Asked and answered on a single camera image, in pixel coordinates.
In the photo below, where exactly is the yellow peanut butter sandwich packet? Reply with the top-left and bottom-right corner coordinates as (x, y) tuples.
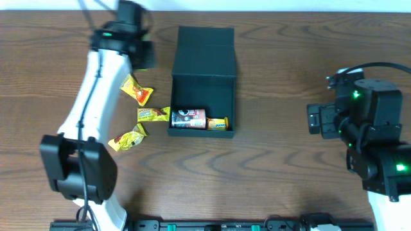
(120, 74), (154, 107)

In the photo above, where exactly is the red Pringles can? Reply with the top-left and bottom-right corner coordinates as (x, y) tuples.
(171, 109), (206, 130)

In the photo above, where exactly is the small yellow biscuit packet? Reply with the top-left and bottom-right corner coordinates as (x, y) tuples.
(206, 117), (229, 131)

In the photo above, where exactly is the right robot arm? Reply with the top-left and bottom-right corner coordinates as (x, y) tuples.
(307, 78), (410, 230)

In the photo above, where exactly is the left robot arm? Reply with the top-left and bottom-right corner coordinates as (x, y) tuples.
(40, 19), (153, 230)

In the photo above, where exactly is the yellow Apollo wafer packet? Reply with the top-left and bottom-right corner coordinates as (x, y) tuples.
(137, 107), (170, 122)

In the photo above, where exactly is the dark green open box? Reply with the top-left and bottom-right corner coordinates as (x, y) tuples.
(168, 26), (237, 139)

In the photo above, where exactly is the yellow crumpled snack packet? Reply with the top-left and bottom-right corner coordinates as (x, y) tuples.
(108, 123), (147, 151)

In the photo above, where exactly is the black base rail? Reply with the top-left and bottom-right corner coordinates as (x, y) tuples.
(49, 213), (376, 231)

